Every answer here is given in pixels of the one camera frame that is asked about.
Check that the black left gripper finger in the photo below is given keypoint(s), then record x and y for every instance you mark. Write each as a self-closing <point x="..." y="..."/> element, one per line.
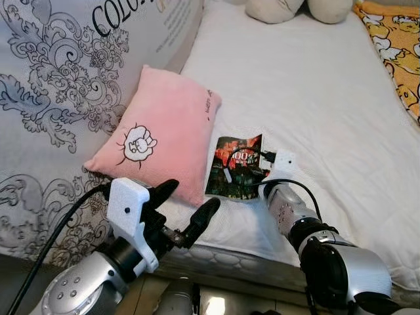
<point x="202" y="220"/>
<point x="165" y="191"/>

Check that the dark red cover magazine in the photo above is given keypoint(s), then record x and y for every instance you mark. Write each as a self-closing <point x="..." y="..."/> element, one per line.
<point x="220" y="177"/>

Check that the pink plush pillow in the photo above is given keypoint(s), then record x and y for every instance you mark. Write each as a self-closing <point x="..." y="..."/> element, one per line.
<point x="170" y="118"/>

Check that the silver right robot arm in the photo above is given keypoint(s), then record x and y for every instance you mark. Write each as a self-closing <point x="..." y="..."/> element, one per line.
<point x="348" y="269"/>

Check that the grey quilted mattress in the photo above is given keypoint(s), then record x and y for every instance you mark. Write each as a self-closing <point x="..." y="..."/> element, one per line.
<point x="230" y="262"/>

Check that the grey printed headboard cushion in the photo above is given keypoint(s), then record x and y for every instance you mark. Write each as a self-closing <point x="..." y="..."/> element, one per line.
<point x="59" y="85"/>

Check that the white quilted bed sheet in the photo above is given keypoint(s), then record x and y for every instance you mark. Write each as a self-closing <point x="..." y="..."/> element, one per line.
<point x="328" y="98"/>

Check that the yellow egg cartoon blanket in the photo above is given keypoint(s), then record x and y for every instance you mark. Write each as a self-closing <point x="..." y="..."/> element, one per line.
<point x="394" y="39"/>

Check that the cream plush toy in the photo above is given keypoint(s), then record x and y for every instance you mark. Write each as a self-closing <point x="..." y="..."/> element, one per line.
<point x="275" y="10"/>

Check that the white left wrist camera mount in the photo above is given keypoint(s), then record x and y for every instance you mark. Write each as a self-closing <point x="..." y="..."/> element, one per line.
<point x="128" y="210"/>

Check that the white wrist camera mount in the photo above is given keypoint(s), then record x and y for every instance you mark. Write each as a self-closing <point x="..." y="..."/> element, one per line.
<point x="128" y="210"/>
<point x="283" y="163"/>

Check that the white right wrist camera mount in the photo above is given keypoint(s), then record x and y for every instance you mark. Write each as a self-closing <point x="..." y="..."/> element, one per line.
<point x="283" y="163"/>

